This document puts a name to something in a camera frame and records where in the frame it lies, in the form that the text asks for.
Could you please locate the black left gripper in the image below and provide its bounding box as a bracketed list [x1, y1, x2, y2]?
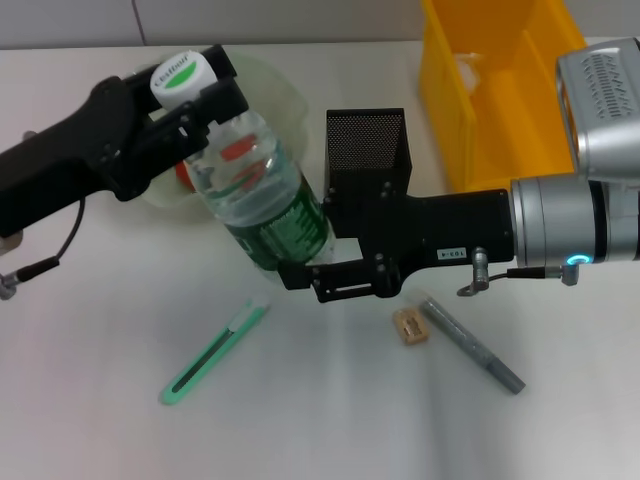
[0, 74, 157, 239]

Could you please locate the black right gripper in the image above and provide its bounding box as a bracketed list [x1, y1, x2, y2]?
[277, 182, 516, 305]

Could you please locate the clear green-label water bottle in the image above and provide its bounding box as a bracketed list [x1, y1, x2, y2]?
[149, 49, 337, 274]

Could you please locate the pale green glass fruit plate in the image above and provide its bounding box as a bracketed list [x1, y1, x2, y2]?
[137, 47, 312, 210]

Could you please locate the tan eraser block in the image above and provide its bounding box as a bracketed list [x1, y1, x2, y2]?
[393, 308, 431, 346]

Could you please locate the black mesh pen holder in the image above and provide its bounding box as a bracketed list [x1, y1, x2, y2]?
[324, 107, 414, 201]

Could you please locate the grey marker pen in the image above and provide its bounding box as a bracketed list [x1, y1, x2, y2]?
[419, 295, 526, 396]

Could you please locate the green utility knife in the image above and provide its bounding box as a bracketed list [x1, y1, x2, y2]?
[160, 298, 274, 409]

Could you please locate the yellow plastic bin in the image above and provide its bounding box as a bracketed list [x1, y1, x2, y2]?
[418, 0, 589, 191]

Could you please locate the left gripper cable with connector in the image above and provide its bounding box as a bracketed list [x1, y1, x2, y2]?
[0, 197, 87, 301]

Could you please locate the gripper cable with connector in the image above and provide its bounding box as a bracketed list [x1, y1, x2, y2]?
[0, 197, 87, 301]
[457, 247, 581, 299]

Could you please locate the right gripper cable with connector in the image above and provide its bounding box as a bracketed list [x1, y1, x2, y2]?
[457, 247, 581, 299]

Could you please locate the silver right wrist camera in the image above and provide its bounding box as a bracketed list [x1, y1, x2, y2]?
[556, 37, 640, 179]

